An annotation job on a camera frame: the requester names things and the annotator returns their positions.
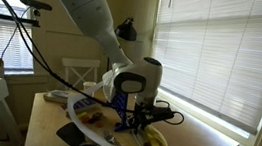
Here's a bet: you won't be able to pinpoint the purple John Grisham book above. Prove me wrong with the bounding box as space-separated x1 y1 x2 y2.
60 94 103 115

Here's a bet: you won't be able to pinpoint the yellow banana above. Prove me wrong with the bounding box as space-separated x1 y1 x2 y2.
141 123 176 146

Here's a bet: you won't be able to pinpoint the white flat book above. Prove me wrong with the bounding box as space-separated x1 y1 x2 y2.
42 87 80 107

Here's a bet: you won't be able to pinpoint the black bottle cap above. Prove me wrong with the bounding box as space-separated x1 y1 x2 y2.
90 111 105 123

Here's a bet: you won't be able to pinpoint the blue plastic stand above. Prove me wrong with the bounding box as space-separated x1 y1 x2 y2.
106 90 137 134

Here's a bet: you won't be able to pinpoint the large white window blinds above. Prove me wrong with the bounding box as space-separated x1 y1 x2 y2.
143 0 262 137

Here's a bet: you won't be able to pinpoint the orange bottle cap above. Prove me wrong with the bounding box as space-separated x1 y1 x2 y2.
94 121 105 129

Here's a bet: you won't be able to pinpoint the yellow bottle cap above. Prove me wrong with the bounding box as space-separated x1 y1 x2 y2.
76 110 89 120

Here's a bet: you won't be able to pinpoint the white quilted towel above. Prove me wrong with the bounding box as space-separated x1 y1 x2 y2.
98 68 119 104

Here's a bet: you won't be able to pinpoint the white paper strip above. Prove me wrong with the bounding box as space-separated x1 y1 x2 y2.
61 77 138 146

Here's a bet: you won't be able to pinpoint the red bottle cap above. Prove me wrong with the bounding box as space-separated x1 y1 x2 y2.
79 116 91 125

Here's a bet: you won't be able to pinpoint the black camera on mount bar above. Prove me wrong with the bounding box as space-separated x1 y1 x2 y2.
0 0 54 31

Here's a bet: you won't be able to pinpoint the thin black camera cable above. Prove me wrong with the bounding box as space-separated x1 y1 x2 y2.
152 99 188 127

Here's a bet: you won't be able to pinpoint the white cross-back chair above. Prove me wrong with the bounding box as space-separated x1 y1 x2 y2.
56 54 102 95

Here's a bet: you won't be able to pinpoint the black spatula with metal handle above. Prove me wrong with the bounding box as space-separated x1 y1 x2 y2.
54 119 132 146

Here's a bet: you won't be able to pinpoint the white paper cup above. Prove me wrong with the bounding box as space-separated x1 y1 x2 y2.
81 80 99 97

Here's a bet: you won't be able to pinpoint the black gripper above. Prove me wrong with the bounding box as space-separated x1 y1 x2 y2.
130 102 177 140

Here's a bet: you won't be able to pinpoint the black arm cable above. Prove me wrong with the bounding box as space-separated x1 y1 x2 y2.
0 0 131 110

